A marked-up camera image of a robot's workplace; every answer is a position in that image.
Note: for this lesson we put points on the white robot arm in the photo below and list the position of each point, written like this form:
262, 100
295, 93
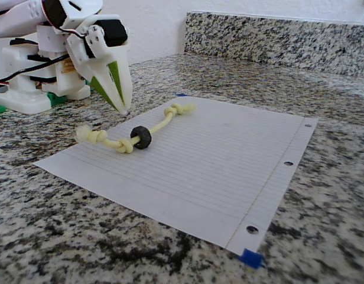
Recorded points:
22, 100

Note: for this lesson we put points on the wooden shim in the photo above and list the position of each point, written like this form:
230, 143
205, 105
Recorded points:
69, 65

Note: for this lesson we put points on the blue tape piece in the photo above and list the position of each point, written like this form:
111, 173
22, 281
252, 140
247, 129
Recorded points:
180, 95
250, 258

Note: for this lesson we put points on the lined white paper sheet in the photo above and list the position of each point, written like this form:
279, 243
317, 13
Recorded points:
199, 177

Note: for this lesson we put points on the granite backsplash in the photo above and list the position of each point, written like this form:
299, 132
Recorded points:
273, 41

